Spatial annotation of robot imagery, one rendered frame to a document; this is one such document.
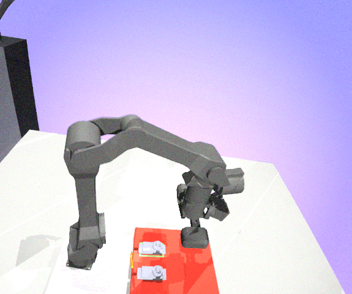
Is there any red flat deck plate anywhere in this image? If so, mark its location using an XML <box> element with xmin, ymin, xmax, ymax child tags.
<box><xmin>130</xmin><ymin>227</ymin><xmax>219</xmax><ymax>294</ymax></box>

